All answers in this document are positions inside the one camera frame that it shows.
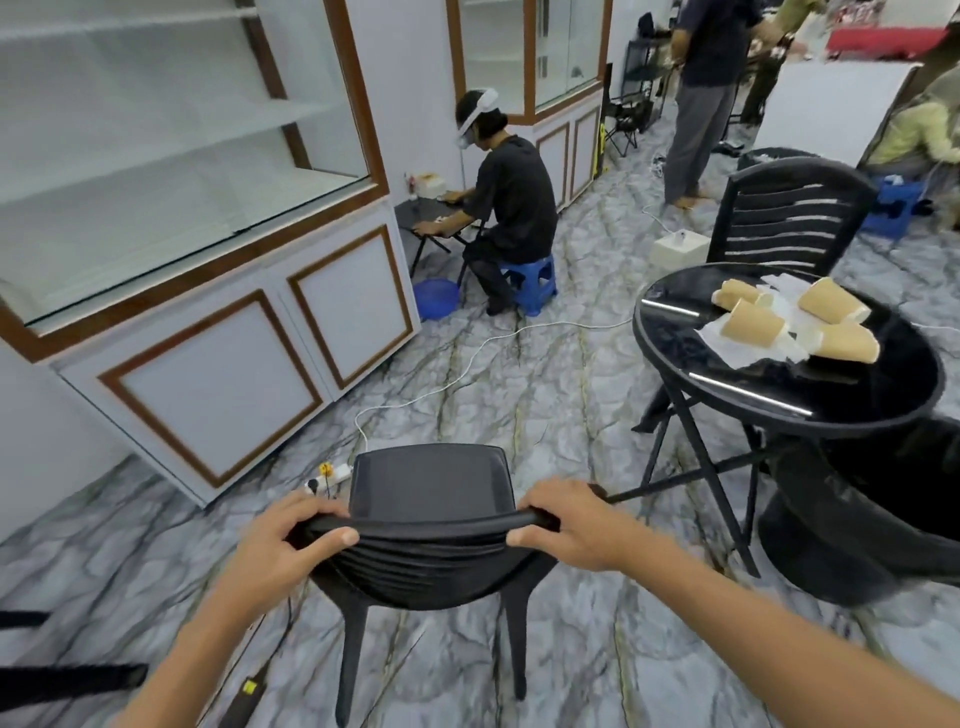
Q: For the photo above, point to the person's right hand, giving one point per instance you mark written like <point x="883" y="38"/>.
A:
<point x="592" y="532"/>

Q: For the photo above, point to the person's left hand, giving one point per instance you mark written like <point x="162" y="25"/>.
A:
<point x="285" y="562"/>

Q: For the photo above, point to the black plastic chair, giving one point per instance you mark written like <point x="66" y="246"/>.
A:
<point x="427" y="487"/>
<point x="787" y="180"/>

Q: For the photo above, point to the person's right forearm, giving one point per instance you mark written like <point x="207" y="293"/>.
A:
<point x="787" y="645"/>

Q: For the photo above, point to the person's left forearm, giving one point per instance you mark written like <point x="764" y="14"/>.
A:
<point x="187" y="675"/>

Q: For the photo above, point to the black folding camp chair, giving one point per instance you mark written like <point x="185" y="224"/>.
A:
<point x="622" y="120"/>

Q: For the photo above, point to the white power strip yellow plug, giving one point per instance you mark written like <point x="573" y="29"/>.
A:
<point x="334" y="474"/>

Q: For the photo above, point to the black adapter with yellow label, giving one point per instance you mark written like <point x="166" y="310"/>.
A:
<point x="251" y="688"/>

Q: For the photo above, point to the white brown-trimmed display cabinet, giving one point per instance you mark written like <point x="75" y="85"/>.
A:
<point x="577" y="142"/>
<point x="225" y="390"/>

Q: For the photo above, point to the blue plastic stool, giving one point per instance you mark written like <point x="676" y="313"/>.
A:
<point x="529" y="274"/>
<point x="892" y="210"/>

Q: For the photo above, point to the blue plastic basin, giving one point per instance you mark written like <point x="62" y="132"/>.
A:
<point x="435" y="298"/>

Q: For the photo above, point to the white foam box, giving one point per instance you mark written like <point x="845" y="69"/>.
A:
<point x="679" y="251"/>

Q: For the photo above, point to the round black glass table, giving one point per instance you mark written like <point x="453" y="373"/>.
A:
<point x="862" y="390"/>

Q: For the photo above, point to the small black folding table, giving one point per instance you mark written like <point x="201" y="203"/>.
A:
<point x="420" y="214"/>

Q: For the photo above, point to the yellow black pressure washer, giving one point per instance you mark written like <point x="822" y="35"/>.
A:
<point x="599" y="150"/>

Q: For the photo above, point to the white tissue box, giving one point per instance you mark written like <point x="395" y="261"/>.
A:
<point x="430" y="184"/>

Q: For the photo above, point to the black metal shelf rack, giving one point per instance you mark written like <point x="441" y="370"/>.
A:
<point x="645" y="71"/>

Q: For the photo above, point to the white service counter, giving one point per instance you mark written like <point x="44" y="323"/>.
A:
<point x="825" y="112"/>

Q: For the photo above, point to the red coffee machine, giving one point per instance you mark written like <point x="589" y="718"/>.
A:
<point x="877" y="41"/>

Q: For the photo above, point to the black metal frame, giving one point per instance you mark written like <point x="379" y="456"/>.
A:
<point x="67" y="679"/>

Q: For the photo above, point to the white head-mounted camera rig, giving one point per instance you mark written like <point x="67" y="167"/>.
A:
<point x="469" y="127"/>

